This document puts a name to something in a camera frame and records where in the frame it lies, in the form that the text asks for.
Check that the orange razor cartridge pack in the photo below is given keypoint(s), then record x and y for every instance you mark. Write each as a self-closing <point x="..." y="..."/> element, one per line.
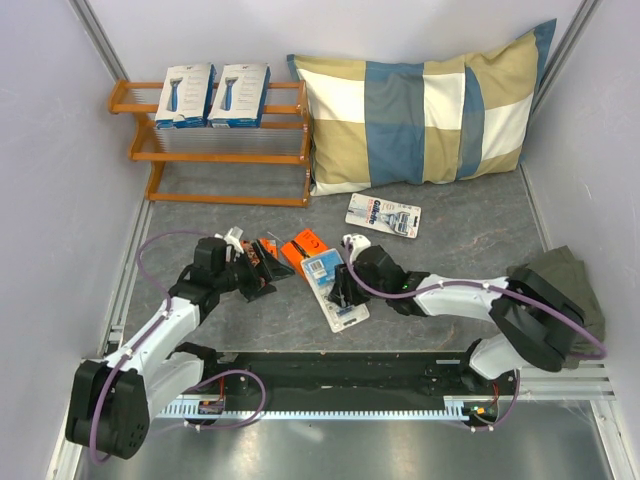
<point x="262" y="252"/>

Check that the Gillette razor blister pack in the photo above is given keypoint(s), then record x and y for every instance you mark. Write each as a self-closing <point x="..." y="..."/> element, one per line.
<point x="383" y="216"/>

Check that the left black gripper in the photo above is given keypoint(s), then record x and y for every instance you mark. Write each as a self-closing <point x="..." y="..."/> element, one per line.
<point x="257" y="285"/>

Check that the orange black razor pack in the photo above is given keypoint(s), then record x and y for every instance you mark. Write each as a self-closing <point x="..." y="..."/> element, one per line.
<point x="304" y="246"/>

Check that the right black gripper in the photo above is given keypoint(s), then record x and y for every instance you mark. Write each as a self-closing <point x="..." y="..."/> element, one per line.
<point x="342" y="288"/>

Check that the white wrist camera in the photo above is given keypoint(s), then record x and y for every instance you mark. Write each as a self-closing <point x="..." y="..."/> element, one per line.
<point x="234" y="245"/>
<point x="356" y="244"/>

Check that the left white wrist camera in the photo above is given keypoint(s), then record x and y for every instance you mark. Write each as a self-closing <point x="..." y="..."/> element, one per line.
<point x="234" y="245"/>

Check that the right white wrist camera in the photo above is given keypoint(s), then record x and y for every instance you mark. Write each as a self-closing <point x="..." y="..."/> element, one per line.
<point x="356" y="244"/>

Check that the olive green cloth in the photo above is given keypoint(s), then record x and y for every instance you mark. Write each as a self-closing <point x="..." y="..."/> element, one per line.
<point x="568" y="274"/>

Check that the clear blister razor pack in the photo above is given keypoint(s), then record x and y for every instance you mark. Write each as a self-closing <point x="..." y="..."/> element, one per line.
<point x="319" y="271"/>

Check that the blue beige checkered pillow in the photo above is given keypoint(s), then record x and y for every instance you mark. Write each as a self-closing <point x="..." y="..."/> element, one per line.
<point x="374" y="123"/>

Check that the orange wooden two-tier shelf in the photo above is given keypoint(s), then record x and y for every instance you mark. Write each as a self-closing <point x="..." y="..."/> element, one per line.
<point x="282" y="140"/>

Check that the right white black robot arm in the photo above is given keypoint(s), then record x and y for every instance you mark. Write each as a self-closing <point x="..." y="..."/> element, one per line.
<point x="537" y="323"/>

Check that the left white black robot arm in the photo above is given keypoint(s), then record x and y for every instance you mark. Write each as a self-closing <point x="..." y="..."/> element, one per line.
<point x="114" y="399"/>

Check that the white box blue razor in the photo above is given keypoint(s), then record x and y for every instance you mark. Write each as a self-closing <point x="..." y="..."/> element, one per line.
<point x="240" y="96"/>
<point x="186" y="96"/>

